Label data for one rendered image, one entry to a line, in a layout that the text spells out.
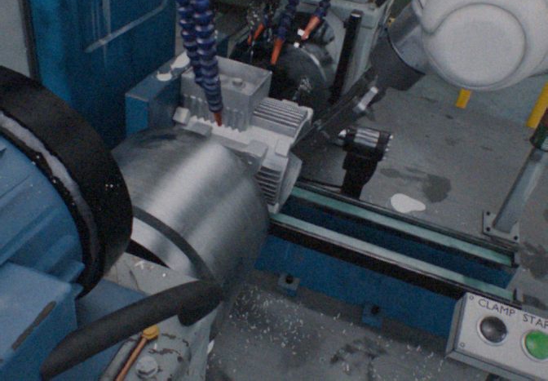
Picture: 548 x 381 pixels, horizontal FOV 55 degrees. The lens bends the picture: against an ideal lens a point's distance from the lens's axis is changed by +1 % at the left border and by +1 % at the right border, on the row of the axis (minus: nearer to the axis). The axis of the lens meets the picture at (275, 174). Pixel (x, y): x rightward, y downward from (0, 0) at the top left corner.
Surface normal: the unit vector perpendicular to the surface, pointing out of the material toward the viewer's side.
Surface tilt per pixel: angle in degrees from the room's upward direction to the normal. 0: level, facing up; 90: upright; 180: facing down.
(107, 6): 90
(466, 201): 0
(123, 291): 0
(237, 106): 90
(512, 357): 26
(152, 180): 6
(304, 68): 90
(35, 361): 90
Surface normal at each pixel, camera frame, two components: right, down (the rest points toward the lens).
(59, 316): 0.94, 0.30
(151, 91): 0.14, -0.79
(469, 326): -0.01, -0.48
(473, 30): -0.44, 0.58
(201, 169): 0.47, -0.64
